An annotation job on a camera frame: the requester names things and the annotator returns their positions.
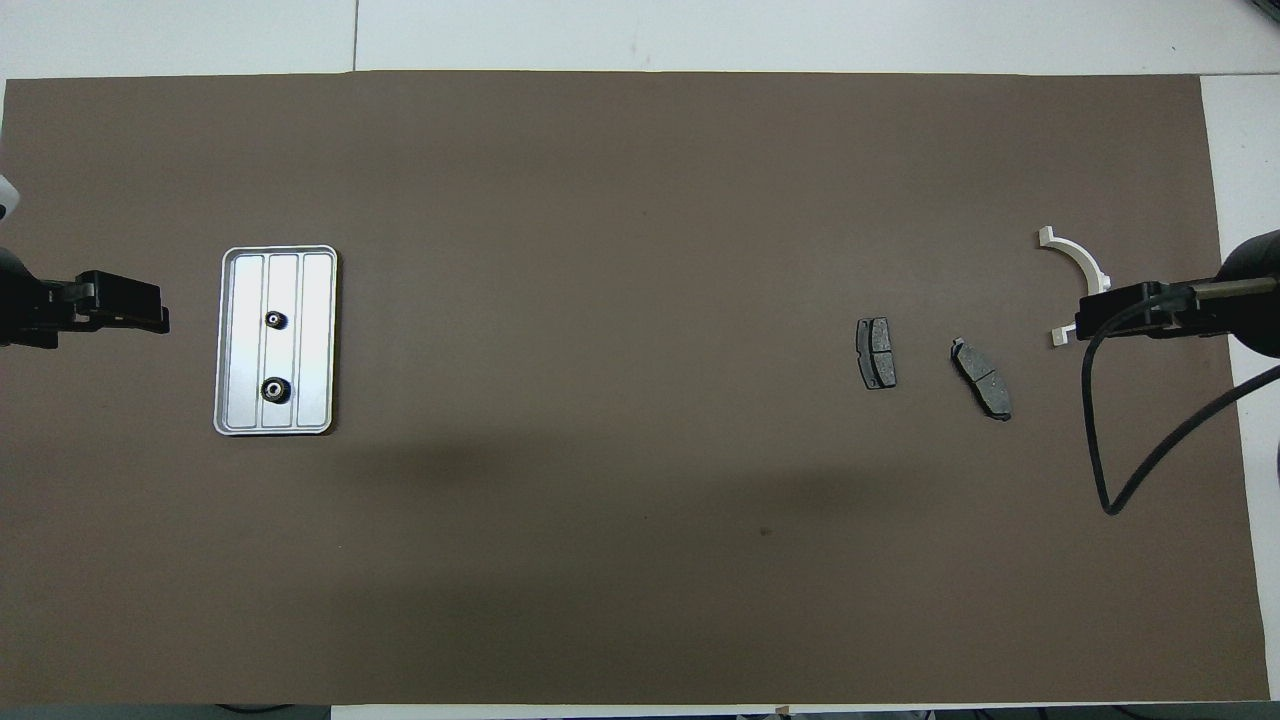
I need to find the silver metal tray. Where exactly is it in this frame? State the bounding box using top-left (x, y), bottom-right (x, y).
top-left (213, 244), bottom-right (340, 437)

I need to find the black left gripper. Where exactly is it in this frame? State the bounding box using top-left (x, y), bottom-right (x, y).
top-left (0, 248), bottom-right (172, 350)

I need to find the white curved plastic bracket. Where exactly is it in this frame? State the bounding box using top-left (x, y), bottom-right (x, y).
top-left (1038, 227), bottom-right (1113, 348)

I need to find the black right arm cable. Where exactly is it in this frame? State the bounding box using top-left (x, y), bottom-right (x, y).
top-left (1081, 280), bottom-right (1280, 517)

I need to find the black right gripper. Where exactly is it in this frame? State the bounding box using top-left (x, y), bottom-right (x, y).
top-left (1074, 228), bottom-right (1280, 360)

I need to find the dark rectangular brake pad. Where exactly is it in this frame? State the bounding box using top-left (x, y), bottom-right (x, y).
top-left (856, 317), bottom-right (898, 391)

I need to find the dark curved brake pad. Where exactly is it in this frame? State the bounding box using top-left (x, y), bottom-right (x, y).
top-left (950, 338), bottom-right (1014, 422)

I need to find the brown table mat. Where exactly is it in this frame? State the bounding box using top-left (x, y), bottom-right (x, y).
top-left (0, 70), bottom-right (1271, 707)

